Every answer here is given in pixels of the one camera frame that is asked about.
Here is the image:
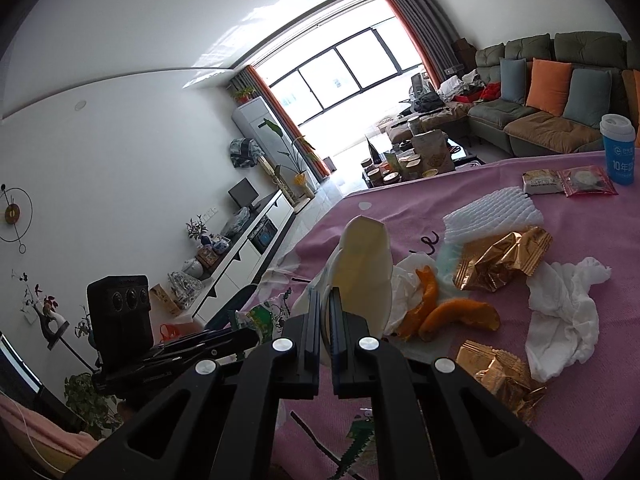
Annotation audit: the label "green clear snack wrapper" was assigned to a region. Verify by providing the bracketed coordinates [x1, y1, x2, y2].
[234, 298, 291, 344]

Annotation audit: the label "orange peel piece small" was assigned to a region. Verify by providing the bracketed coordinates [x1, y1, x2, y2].
[396, 266, 439, 340]

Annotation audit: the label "white tissue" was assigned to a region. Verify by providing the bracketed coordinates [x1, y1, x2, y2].
[525, 257, 612, 382]
[384, 252, 438, 335]

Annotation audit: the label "crushed paper cup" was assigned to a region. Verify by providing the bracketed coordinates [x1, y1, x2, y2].
[306, 216, 393, 337]

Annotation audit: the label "orange peel piece large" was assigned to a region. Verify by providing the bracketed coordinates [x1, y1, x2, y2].
[418, 298, 501, 341]

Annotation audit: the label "gold foil snack bag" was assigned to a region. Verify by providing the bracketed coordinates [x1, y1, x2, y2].
[452, 226, 553, 292]

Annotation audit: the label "white foam fruit net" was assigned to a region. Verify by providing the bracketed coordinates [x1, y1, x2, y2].
[436, 186, 544, 261]

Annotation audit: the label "pink sleeve left forearm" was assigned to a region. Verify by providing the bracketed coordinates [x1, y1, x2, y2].
[1, 393, 102, 479]

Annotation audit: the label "black white tv cabinet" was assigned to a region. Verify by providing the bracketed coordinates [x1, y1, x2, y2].
[184, 191, 295, 325]

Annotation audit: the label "small gold wrappers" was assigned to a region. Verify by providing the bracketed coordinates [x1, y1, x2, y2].
[456, 340, 547, 426]

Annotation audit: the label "small black monitor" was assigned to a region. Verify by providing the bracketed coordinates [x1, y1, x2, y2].
[228, 178, 259, 209]

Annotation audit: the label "tall green potted plant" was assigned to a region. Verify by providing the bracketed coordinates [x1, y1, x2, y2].
[259, 118, 317, 200]

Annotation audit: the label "pink floral tablecloth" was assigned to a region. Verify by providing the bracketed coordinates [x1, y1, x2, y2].
[250, 152, 639, 479]

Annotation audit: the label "cluttered glass coffee table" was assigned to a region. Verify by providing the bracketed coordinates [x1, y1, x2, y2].
[360, 136, 484, 188]

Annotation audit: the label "white standing air conditioner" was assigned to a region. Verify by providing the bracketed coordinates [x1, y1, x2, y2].
[232, 96, 318, 195]

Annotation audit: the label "brown paper bag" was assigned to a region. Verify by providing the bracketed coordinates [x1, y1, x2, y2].
[411, 129, 454, 174]

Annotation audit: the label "brown ottoman with clutter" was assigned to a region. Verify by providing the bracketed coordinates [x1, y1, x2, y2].
[383, 102, 473, 144]

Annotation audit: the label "left orange grey curtain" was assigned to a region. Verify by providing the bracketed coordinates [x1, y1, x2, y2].
[229, 65, 330, 183]

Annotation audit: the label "orange grey curtain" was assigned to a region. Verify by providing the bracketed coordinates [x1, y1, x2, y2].
[229, 65, 330, 183]
[385, 0, 468, 88]

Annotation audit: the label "beige snack packet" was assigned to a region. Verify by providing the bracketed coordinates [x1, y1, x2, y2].
[522, 169, 564, 195]

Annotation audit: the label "black framed window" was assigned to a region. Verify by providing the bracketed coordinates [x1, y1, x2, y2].
[269, 18, 422, 125]

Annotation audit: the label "red snack packet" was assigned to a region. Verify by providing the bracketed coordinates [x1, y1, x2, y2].
[560, 165, 617, 197]

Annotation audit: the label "blue-grey cushion far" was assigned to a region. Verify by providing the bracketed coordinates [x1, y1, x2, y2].
[500, 58, 527, 105]

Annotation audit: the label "blue-grey cushion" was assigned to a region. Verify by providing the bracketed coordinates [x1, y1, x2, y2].
[500, 58, 527, 105]
[563, 68, 612, 129]

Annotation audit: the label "right orange grey curtain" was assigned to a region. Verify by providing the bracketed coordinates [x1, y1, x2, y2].
[385, 0, 468, 88]

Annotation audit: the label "orange cushion far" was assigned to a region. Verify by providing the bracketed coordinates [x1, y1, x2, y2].
[526, 58, 573, 117]

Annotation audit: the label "orange cushion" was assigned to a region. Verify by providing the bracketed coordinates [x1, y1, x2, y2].
[526, 58, 573, 117]
[622, 70, 639, 129]

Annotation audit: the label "blue white lidded cup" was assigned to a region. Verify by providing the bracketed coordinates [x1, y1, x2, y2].
[600, 114, 636, 185]

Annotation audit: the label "blue-grey cushion near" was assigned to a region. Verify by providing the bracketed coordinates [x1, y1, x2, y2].
[563, 68, 612, 129]

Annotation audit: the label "orange cushion near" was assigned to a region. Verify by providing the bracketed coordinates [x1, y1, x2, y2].
[622, 70, 639, 129]

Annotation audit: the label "round wall clock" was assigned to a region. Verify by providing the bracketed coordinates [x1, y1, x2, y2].
[1, 183, 35, 255]

